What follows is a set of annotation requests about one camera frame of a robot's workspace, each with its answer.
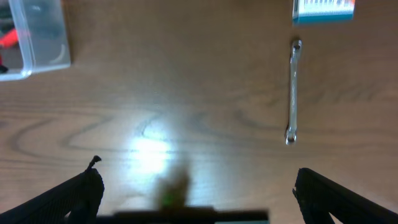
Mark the blue white screw box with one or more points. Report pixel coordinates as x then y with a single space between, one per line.
318 11

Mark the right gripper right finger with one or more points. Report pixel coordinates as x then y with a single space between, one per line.
321 200

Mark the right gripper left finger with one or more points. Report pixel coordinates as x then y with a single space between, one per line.
77 200

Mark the clear plastic container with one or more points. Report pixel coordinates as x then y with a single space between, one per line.
43 40

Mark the silver wrench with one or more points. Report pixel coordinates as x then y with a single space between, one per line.
291 131

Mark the red handled pliers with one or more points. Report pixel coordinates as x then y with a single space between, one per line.
8 40

